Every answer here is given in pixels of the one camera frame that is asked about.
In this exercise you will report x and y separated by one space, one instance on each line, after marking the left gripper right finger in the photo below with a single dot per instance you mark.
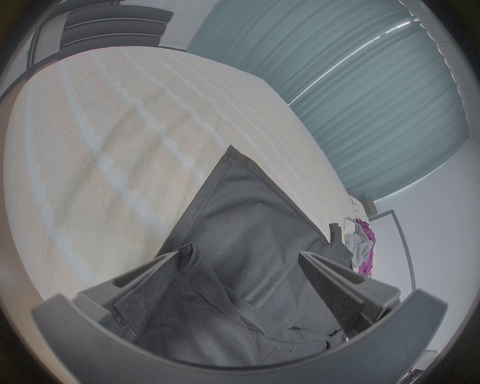
345 296

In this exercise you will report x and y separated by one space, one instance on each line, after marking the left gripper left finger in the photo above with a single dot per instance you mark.
150 288

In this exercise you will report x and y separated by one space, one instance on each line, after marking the black T-shirt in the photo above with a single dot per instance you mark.
243 225

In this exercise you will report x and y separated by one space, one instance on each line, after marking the bed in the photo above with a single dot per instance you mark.
93 131

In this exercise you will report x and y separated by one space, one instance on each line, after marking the grey garment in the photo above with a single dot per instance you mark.
358 247

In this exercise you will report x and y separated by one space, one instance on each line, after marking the purple garment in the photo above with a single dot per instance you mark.
369 234

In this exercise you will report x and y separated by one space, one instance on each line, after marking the white garment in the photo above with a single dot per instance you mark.
349 225

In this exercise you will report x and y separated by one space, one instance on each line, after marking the white printed pillow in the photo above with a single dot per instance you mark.
354 208

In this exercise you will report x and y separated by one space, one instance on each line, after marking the grey bedside table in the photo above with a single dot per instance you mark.
369 206

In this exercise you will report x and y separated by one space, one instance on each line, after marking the blue-green curtain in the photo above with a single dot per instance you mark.
281 37
375 112

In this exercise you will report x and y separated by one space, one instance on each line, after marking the black chest of drawers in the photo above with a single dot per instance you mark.
112 26

